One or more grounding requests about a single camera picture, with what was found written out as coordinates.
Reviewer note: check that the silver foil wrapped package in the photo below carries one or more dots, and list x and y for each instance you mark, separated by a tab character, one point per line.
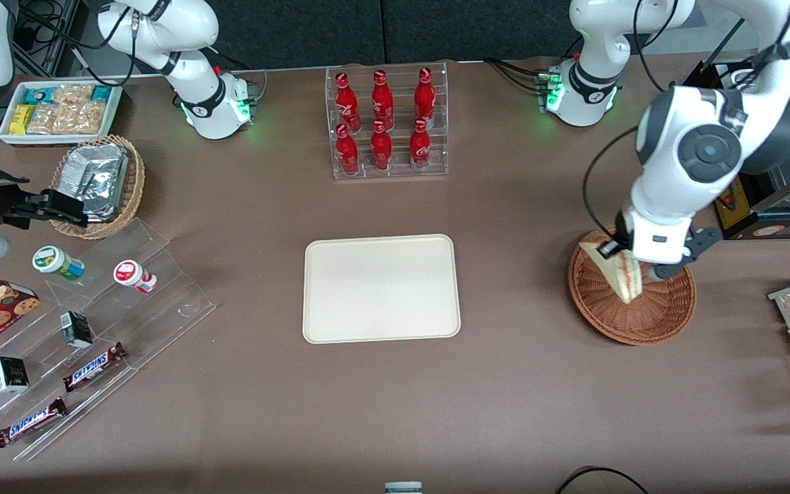
97	178

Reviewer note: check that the red cola bottle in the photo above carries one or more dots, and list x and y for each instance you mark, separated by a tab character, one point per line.
347	154
382	103
425	99
420	147
346	103
381	149

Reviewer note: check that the light tan wicker basket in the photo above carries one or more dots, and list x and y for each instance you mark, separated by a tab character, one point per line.
136	178

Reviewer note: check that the cream plastic tray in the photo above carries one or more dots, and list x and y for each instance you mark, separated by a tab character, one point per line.
367	295

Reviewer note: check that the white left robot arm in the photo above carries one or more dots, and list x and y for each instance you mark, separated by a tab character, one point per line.
700	151

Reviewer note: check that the teal snack pack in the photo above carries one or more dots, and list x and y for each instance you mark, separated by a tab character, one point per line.
35	95
101	93

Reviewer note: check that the clear acrylic stepped display stand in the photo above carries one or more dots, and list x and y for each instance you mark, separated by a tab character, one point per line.
155	322

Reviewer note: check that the red lid yogurt cup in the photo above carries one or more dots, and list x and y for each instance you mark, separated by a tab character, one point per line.
131	274

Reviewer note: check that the green lid yogurt cup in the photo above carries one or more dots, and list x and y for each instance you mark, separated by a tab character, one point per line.
55	262

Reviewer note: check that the yellow snack pack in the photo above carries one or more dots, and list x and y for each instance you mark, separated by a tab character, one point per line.
20	120

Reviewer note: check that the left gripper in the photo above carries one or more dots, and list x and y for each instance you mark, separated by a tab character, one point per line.
609	248

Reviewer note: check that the small black white carton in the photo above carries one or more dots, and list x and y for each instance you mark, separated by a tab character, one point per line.
77	329
9	374

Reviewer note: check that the white rectangular snack tray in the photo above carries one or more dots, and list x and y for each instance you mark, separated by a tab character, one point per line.
5	134

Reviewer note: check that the triangular sandwich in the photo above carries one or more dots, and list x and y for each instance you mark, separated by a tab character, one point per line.
625	278

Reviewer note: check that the brown wicker basket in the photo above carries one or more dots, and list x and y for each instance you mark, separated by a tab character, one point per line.
607	319

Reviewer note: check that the clear bag of nut snacks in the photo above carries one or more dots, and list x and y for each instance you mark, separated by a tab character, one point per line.
73	95
43	118
83	118

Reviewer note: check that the brown Snickers bar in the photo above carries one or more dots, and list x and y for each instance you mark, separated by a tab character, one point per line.
93	367
30	422

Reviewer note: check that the dark metal equipment frame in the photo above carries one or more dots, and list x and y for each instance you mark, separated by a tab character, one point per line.
59	41

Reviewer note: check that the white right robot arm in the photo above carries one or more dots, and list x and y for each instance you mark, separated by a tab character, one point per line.
182	41

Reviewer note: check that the clear acrylic bottle rack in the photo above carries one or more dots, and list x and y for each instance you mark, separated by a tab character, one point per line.
398	65

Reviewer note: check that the small grey white device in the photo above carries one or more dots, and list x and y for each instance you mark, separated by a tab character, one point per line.
403	488

